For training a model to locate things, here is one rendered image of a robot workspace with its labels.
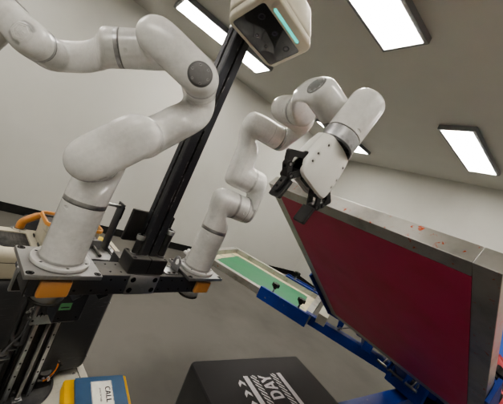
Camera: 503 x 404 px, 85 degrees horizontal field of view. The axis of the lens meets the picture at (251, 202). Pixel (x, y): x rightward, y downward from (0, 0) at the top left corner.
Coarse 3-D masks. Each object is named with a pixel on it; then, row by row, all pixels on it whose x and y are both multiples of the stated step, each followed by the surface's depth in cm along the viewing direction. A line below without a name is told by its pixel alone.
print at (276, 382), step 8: (248, 376) 85; (256, 376) 87; (264, 376) 89; (272, 376) 90; (280, 376) 92; (240, 384) 80; (248, 384) 82; (256, 384) 83; (264, 384) 85; (272, 384) 87; (280, 384) 88; (288, 384) 90; (248, 392) 79; (256, 392) 80; (264, 392) 81; (272, 392) 83; (280, 392) 85; (288, 392) 86; (296, 392) 88; (248, 400) 76; (256, 400) 77; (264, 400) 78; (272, 400) 80; (280, 400) 81; (288, 400) 83; (296, 400) 84
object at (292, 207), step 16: (288, 208) 87; (304, 224) 85; (320, 224) 76; (336, 224) 69; (304, 240) 94; (320, 240) 83; (336, 240) 75; (320, 256) 91; (336, 256) 81; (352, 256) 73; (320, 272) 102; (336, 272) 89; (352, 272) 79; (336, 288) 99; (352, 288) 87; (336, 304) 112; (352, 304) 97; (368, 304) 85; (352, 320) 109; (368, 320) 95; (368, 336) 106; (384, 352) 103
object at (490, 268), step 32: (288, 192) 79; (352, 224) 63; (384, 224) 55; (416, 224) 52; (448, 256) 45; (480, 256) 43; (320, 288) 115; (480, 288) 44; (480, 320) 50; (480, 352) 56; (480, 384) 64
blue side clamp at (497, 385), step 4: (496, 380) 66; (500, 380) 66; (496, 384) 66; (500, 384) 66; (492, 388) 66; (496, 388) 65; (500, 388) 66; (492, 392) 65; (496, 392) 65; (500, 392) 69; (488, 396) 65; (492, 396) 65; (496, 396) 67; (488, 400) 64; (492, 400) 65; (496, 400) 69
